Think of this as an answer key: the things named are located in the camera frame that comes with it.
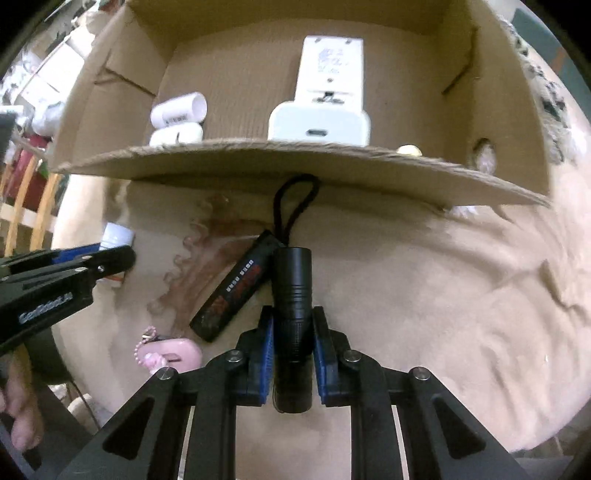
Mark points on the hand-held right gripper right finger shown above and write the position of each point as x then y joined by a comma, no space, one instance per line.
322,357

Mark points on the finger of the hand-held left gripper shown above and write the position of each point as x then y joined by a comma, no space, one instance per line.
76,254
111,261

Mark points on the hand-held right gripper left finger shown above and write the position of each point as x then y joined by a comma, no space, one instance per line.
265,357

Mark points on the white red label bottle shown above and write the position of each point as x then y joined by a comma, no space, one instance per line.
117,235

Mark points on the small white square block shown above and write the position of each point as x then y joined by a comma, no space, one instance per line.
175,136

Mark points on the white blue label pill bottle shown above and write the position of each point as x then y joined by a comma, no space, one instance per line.
178,111

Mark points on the brown cardboard box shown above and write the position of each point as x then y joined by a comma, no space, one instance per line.
323,161

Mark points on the white earbuds case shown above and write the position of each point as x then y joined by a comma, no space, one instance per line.
318,124

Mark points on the white printed device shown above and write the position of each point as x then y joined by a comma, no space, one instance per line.
330,64

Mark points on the person's left hand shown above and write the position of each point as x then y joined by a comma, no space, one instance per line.
21,415

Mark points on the black red label battery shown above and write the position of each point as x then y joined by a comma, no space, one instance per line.
231,295

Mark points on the wooden rack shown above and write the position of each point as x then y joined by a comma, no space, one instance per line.
27,194

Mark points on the brown hair claw clip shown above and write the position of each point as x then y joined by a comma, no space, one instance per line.
203,272

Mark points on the black and cream fuzzy blanket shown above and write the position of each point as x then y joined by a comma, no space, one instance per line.
549,101

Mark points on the teal cushion with orange stripe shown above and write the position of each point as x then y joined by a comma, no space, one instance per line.
540,37

